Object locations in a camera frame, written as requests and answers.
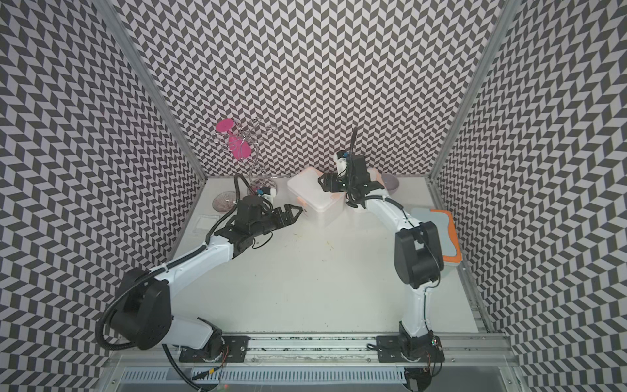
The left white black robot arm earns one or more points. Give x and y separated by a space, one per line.
142 314

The small grey round bowl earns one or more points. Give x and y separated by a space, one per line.
391 183

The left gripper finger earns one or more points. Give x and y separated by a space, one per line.
291 211
282 221

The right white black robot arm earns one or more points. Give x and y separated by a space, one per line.
418 258

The blue first aid kit box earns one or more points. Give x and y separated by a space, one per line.
449 241

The white first aid box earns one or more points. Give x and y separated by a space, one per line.
377 176
321 208

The silver wire stand pink ornaments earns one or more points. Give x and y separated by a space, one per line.
244 142

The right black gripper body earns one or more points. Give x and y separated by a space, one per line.
338 181

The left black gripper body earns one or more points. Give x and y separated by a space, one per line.
277 218

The small clear glass bowl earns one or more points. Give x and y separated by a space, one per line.
225 202

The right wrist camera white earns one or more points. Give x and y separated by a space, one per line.
342 162

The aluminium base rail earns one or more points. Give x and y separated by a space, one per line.
363 349

